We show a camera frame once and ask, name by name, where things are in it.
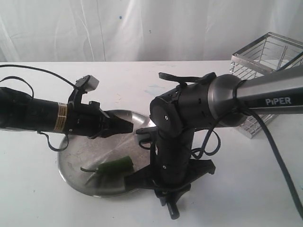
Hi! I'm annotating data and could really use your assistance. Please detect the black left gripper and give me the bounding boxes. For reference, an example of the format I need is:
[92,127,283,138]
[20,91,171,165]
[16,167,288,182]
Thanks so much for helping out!
[66,101,134,138]

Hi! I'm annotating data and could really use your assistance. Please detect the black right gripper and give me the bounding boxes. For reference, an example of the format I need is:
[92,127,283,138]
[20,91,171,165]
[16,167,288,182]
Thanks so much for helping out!
[124,159,215,219]

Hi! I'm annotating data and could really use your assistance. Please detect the green chili pepper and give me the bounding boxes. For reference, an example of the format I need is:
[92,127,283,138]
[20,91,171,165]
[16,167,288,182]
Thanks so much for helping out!
[80,156,134,175]

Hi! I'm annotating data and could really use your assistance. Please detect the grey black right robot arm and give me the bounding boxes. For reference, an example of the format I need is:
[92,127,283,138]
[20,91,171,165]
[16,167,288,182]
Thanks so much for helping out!
[124,66,303,219]

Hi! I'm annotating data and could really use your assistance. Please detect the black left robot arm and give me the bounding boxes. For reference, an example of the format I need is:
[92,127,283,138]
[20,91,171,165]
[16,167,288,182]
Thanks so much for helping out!
[0,87,134,139]

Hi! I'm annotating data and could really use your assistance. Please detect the round steel plate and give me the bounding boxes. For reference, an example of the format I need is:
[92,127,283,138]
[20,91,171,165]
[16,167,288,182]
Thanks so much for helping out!
[57,109,154,197]

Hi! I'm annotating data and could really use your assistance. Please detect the white backdrop curtain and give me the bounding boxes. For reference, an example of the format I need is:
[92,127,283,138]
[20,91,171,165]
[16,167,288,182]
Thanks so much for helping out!
[0,0,303,62]

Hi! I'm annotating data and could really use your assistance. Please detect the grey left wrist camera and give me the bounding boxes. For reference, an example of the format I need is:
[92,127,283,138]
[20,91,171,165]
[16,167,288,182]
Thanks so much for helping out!
[75,75,99,92]

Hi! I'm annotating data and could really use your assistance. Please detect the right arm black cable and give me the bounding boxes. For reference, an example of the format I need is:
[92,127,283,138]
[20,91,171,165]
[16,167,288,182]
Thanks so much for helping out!
[158,72,303,227]

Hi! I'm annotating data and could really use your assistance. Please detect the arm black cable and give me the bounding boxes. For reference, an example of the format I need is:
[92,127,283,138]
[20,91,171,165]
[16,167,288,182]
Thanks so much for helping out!
[0,64,79,152]
[158,72,303,227]

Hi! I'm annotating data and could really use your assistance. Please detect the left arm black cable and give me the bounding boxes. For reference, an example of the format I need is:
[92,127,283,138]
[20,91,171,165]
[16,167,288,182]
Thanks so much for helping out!
[0,64,79,152]

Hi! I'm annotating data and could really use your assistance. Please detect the chrome wire utensil basket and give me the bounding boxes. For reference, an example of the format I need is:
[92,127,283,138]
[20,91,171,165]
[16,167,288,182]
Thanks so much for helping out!
[231,32,303,140]

